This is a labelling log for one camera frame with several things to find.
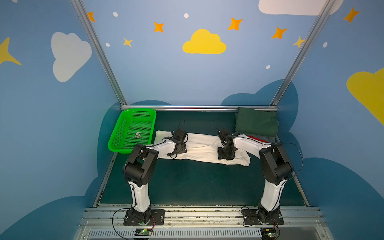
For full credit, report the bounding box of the aluminium frame post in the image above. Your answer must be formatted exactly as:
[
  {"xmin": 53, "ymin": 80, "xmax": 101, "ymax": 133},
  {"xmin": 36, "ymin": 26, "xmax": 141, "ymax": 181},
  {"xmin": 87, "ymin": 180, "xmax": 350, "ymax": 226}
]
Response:
[
  {"xmin": 270, "ymin": 0, "xmax": 336, "ymax": 108},
  {"xmin": 71, "ymin": 0, "xmax": 127, "ymax": 106}
]

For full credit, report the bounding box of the right side aluminium table rail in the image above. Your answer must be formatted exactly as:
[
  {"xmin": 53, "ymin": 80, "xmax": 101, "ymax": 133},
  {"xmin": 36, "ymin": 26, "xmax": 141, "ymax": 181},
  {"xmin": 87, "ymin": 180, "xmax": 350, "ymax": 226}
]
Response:
[{"xmin": 276, "ymin": 133, "xmax": 310, "ymax": 207}]

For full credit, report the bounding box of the green plastic perforated basket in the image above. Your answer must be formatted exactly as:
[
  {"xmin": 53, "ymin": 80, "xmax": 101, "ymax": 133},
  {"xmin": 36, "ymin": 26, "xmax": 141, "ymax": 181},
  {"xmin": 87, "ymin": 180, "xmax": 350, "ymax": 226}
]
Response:
[{"xmin": 108, "ymin": 109, "xmax": 157, "ymax": 154}]

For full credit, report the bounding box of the right green circuit board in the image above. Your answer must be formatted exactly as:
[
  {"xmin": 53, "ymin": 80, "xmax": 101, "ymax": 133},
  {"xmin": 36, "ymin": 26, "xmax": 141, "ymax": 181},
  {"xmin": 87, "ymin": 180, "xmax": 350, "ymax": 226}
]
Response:
[{"xmin": 261, "ymin": 228, "xmax": 278, "ymax": 240}]

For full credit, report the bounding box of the folded red t shirt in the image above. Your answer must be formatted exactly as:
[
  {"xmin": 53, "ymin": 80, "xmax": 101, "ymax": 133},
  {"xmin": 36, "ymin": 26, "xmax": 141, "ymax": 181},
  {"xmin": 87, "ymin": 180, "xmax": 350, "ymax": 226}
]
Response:
[{"xmin": 247, "ymin": 135, "xmax": 269, "ymax": 143}]

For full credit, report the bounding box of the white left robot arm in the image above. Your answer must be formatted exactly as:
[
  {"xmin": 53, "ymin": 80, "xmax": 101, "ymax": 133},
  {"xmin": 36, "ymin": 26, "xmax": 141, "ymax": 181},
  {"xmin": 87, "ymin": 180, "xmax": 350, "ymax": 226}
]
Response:
[{"xmin": 122, "ymin": 129, "xmax": 189, "ymax": 226}]

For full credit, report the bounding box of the aluminium front mounting rail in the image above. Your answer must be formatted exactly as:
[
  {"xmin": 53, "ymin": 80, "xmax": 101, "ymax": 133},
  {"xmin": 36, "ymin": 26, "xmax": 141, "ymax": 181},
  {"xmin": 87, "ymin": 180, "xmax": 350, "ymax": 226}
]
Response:
[{"xmin": 74, "ymin": 205, "xmax": 334, "ymax": 240}]

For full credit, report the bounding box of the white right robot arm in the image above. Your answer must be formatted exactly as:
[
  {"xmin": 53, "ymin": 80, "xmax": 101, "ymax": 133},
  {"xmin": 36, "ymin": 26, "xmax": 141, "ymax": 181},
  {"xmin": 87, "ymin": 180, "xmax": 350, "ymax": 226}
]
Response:
[{"xmin": 218, "ymin": 131, "xmax": 294, "ymax": 224}]

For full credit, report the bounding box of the aluminium table rail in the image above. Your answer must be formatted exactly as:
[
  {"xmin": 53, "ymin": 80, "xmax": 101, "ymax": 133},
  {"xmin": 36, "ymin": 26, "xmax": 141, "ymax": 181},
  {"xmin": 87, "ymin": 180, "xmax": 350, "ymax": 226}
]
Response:
[
  {"xmin": 93, "ymin": 153, "xmax": 118, "ymax": 208},
  {"xmin": 276, "ymin": 133, "xmax": 310, "ymax": 207}
]

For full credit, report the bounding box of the left green circuit board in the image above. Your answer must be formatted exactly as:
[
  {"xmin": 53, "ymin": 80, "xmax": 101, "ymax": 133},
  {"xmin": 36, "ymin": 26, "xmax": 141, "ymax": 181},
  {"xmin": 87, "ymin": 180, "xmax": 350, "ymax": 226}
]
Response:
[{"xmin": 135, "ymin": 229, "xmax": 153, "ymax": 237}]

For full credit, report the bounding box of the green circuit board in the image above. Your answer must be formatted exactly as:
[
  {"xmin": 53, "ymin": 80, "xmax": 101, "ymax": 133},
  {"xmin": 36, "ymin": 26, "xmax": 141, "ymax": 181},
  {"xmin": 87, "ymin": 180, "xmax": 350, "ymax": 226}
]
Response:
[
  {"xmin": 135, "ymin": 229, "xmax": 153, "ymax": 237},
  {"xmin": 261, "ymin": 228, "xmax": 278, "ymax": 240}
]

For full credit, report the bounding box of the horizontal aluminium frame rail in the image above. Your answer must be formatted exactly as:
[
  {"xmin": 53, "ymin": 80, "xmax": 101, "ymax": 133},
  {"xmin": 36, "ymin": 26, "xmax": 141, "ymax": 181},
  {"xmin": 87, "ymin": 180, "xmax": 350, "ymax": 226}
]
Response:
[{"xmin": 121, "ymin": 105, "xmax": 278, "ymax": 112}]

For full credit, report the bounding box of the left side aluminium table rail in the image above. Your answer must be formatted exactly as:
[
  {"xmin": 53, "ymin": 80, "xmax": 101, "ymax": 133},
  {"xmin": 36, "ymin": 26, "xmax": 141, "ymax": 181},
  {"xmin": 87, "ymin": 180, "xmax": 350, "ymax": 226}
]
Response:
[{"xmin": 93, "ymin": 153, "xmax": 118, "ymax": 208}]

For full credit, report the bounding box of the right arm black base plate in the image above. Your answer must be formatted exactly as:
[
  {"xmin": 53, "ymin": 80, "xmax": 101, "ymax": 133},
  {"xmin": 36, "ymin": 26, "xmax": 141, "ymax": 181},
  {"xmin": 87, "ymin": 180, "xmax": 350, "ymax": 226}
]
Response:
[{"xmin": 240, "ymin": 208, "xmax": 284, "ymax": 227}]

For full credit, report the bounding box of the right aluminium frame post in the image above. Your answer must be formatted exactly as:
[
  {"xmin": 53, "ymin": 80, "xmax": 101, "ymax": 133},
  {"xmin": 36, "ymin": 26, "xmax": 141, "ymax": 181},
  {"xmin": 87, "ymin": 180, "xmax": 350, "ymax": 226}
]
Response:
[{"xmin": 270, "ymin": 0, "xmax": 336, "ymax": 108}]

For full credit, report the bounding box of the white printed t shirt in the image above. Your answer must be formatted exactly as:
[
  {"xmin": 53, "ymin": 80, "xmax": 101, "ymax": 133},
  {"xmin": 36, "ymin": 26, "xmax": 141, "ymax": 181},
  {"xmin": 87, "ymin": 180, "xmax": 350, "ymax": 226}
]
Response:
[{"xmin": 163, "ymin": 133, "xmax": 251, "ymax": 167}]

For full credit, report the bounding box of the left aluminium frame post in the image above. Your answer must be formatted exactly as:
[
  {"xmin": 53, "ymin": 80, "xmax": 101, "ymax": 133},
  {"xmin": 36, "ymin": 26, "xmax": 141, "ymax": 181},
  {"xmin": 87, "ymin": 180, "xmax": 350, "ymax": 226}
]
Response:
[{"xmin": 71, "ymin": 0, "xmax": 127, "ymax": 106}]

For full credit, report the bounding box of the folded dark green t shirt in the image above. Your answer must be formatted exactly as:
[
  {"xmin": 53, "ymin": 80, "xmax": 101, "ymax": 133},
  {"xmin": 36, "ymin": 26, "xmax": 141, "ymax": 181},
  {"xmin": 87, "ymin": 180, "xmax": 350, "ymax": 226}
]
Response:
[{"xmin": 235, "ymin": 108, "xmax": 279, "ymax": 137}]

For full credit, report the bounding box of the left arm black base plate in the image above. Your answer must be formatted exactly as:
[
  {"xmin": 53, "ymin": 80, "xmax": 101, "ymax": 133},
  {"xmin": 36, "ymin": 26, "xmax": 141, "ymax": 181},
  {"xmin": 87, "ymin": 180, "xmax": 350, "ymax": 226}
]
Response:
[{"xmin": 123, "ymin": 209, "xmax": 165, "ymax": 226}]

